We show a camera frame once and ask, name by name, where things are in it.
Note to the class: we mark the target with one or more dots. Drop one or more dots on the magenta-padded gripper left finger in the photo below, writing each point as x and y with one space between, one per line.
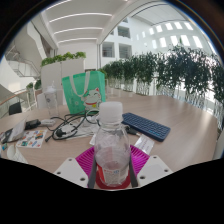
83 163

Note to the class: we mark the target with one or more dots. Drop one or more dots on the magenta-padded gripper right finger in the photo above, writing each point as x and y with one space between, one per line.
141 163

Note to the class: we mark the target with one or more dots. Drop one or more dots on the clear plastic water bottle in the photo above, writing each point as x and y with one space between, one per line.
111 146

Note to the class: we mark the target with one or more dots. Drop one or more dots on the clear plastic packet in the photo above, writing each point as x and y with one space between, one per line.
144 143

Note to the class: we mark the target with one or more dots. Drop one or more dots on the flat round red coaster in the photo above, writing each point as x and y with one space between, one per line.
115 187

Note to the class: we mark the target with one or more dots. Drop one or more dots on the dark blue keyboard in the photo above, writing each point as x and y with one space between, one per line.
146 126

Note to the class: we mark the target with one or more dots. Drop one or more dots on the white power adapter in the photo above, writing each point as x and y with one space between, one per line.
47 122

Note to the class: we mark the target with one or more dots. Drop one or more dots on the colourful sticker sheet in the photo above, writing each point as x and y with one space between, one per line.
31 138

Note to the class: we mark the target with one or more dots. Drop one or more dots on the black power adapter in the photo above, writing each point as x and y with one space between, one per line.
32 124

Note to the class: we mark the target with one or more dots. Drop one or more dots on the clear tall shaker bottle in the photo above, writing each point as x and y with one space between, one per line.
51 100

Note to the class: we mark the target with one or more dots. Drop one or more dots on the green tote bag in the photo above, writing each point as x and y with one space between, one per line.
84 91

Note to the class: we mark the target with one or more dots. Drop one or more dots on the white chair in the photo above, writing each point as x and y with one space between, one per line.
219 148
41 100

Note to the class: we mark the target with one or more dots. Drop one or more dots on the open magazine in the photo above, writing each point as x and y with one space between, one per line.
13 132

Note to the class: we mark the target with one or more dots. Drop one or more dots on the black chair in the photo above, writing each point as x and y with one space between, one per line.
15 107

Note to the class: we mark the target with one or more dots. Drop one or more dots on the small potted plant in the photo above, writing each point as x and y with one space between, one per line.
37 85

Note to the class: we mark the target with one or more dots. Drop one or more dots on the row of green potted plants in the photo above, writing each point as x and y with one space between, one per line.
160 71

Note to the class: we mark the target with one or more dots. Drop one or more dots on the plant-topped white cabinet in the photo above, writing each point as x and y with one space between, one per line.
62 71

